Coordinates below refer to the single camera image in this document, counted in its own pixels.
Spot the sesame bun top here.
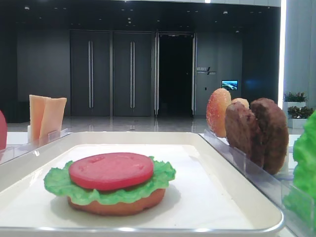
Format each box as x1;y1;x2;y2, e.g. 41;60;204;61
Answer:
206;88;232;138

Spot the dark double door right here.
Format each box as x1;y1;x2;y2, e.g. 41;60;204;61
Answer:
113;33;152;117

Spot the orange cheese slice front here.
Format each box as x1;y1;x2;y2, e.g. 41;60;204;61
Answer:
39;98;67;138

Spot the orange cheese slice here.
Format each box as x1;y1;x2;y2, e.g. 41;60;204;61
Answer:
29;95;50;142
39;98;67;138

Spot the white planter with plants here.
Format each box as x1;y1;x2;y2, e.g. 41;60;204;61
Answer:
283;92;307;128

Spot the standing green lettuce leaf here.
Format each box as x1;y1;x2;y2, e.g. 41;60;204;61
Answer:
283;113;316;226

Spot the green lettuce on tray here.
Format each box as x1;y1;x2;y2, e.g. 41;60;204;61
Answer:
44;156;176;205

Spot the plain bun slice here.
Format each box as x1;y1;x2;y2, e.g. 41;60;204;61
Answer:
232;98;249;109

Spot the white rectangular tray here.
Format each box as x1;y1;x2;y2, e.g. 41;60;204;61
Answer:
0;132;284;237

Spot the dark double door left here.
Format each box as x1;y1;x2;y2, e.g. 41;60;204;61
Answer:
71;31;110;117

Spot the orange cheese slice back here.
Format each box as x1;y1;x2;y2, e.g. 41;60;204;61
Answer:
29;95;50;142

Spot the clear acrylic right rail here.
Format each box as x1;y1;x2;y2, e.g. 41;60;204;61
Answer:
203;129;316;228

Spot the clear acrylic rail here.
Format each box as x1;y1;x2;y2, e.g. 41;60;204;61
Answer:
0;128;69;164
203;129;316;228

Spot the clear acrylic left rail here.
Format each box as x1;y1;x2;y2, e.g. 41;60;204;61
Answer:
0;128;69;164

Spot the standing red tomato slice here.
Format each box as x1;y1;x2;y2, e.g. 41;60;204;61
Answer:
0;111;7;150

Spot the brown meat patty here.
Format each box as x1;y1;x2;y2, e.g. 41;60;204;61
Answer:
225;102;264;167
250;98;289;175

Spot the dark double door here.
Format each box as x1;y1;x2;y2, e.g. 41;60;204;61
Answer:
113;33;152;117
71;31;110;117

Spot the bottom bun on tray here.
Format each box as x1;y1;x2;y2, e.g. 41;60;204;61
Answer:
67;189;166;216

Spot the red tomato slice on tray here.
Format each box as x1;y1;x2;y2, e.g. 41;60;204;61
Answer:
69;153;154;191

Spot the small wall screen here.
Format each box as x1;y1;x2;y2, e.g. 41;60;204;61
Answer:
221;80;238;90

